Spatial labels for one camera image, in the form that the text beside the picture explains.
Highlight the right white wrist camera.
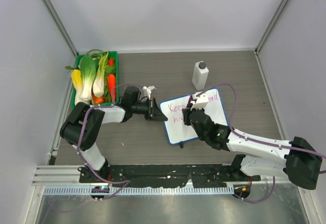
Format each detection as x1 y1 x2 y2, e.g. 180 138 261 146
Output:
191 92 209 110

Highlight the yellow cabbage toy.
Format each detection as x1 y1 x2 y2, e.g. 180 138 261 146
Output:
71 69 83 92

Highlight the orange carrot toy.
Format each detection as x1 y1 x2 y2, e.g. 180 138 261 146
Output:
107 74 116 102

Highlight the white bottle grey cap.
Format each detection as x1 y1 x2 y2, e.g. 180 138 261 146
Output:
192 61 209 91

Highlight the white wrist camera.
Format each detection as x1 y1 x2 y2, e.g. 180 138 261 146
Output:
191 92 209 110
142 86 156 99

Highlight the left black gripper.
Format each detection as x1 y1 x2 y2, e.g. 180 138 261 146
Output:
132 97 168 122

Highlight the white marker pink cap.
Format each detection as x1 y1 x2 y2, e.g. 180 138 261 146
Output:
186 95 193 108

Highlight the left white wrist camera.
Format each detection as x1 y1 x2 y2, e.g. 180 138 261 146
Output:
142 86 156 99

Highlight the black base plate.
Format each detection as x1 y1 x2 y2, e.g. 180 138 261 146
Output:
78 163 262 188

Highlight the aluminium frame rail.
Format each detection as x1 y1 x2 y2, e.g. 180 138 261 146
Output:
32 163 311 186

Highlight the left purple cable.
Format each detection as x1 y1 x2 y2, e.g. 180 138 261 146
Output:
75 82 146 201

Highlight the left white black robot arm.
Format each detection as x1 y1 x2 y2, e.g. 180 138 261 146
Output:
60 86 168 183

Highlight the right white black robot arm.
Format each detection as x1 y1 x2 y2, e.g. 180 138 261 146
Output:
182 107 322 190

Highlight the blue framed whiteboard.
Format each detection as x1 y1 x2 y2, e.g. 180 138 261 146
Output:
159 88 229 145

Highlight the purple cable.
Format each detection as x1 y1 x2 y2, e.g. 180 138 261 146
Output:
75 82 146 201
197 82 326 204

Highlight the green bok choy toy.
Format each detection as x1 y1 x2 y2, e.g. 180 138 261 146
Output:
80 55 96 100

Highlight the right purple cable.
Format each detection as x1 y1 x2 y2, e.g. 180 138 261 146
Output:
197 82 326 204

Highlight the small red strawberry toy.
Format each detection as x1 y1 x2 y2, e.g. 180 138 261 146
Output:
108 59 115 66

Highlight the green plastic basket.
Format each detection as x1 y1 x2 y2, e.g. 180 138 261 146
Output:
66 49 119 108

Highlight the pale green celery toy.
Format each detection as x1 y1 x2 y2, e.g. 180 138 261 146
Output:
93 52 108 97

